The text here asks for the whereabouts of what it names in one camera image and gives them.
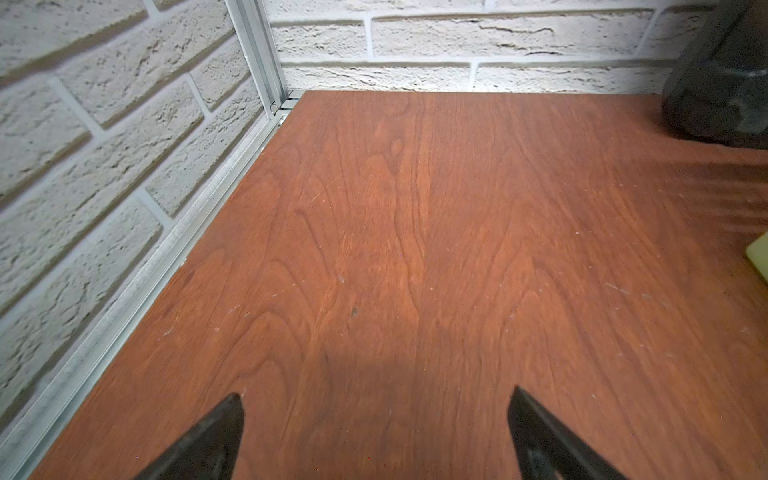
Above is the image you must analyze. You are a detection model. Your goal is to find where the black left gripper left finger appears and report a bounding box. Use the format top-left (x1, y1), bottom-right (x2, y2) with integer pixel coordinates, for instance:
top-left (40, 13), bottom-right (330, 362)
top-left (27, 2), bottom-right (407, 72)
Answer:
top-left (135, 393), bottom-right (245, 480)

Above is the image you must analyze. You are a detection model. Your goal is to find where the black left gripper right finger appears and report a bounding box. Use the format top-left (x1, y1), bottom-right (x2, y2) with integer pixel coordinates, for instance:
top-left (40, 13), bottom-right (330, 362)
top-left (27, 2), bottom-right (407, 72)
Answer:
top-left (507, 386), bottom-right (625, 480)

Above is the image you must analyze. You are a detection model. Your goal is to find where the light green perforated bin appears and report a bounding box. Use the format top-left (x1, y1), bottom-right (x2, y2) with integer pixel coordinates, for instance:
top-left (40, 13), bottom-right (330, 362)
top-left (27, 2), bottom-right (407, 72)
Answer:
top-left (745, 232), bottom-right (768, 282)

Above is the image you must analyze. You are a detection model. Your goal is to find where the black plastic tool case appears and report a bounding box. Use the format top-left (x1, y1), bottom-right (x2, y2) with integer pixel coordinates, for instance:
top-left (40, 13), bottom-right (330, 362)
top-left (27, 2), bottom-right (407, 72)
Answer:
top-left (662, 1), bottom-right (767, 150)

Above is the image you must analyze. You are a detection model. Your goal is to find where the aluminium corner frame post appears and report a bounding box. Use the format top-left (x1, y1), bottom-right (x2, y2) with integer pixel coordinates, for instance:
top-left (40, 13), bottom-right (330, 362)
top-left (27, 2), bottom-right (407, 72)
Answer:
top-left (225, 0), bottom-right (295, 116)

